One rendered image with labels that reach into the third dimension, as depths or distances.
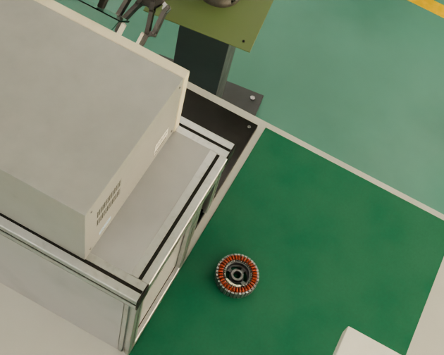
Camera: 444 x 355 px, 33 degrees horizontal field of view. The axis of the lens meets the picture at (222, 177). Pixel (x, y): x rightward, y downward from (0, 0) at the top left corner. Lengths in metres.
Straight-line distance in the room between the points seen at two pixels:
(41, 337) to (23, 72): 0.67
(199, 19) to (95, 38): 0.86
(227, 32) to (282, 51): 1.02
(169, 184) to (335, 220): 0.63
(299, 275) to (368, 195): 0.34
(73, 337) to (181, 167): 0.51
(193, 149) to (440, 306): 0.83
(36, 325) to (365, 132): 1.82
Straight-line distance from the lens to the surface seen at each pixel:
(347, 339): 1.48
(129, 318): 1.65
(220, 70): 2.64
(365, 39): 3.56
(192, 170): 1.66
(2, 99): 1.50
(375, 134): 3.26
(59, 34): 1.60
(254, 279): 1.94
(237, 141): 2.14
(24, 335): 1.89
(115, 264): 1.55
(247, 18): 2.45
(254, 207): 2.06
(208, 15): 2.43
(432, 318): 2.09
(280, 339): 1.93
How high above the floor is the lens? 2.54
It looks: 59 degrees down
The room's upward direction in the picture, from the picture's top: 18 degrees clockwise
